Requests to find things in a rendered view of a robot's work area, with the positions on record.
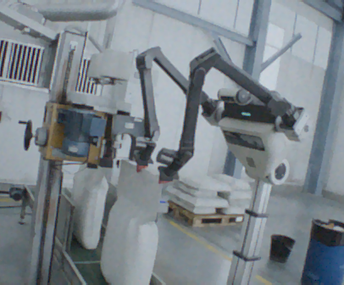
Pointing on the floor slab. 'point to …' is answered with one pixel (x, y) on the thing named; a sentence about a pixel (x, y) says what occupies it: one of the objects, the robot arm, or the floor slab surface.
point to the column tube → (51, 166)
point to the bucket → (280, 248)
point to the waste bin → (328, 252)
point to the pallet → (202, 216)
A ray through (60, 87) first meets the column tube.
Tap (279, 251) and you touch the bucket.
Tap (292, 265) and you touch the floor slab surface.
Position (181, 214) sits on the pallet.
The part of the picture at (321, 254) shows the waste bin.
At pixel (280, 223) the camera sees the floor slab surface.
